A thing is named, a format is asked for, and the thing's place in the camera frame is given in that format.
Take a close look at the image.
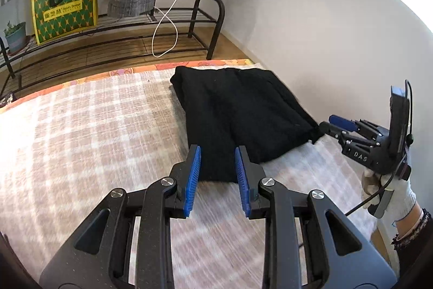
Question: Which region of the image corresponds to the pink plaid bed cover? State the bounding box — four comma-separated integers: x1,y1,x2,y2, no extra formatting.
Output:
0,59,380,289

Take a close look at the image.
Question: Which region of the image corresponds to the green yellow storage bag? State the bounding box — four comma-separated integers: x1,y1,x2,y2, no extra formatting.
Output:
31,0,98,46

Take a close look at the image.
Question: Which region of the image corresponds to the black metal clothes rack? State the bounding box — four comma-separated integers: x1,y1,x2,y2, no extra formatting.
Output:
1,0,225,96

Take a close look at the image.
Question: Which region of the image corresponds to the potted plant blue pot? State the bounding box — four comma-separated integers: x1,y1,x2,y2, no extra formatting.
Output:
4,21,27,54

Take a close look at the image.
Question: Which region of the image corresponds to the black garment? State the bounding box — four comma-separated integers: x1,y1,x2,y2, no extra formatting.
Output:
170,66,323,183

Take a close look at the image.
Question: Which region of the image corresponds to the right gloved hand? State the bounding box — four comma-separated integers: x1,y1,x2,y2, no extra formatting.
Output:
361,169,417,222

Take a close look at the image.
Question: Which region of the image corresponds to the right forearm dark sleeve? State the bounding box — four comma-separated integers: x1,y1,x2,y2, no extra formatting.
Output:
392,208,432,280

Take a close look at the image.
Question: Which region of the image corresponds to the black camera box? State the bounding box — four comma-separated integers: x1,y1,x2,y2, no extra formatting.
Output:
388,79,414,159

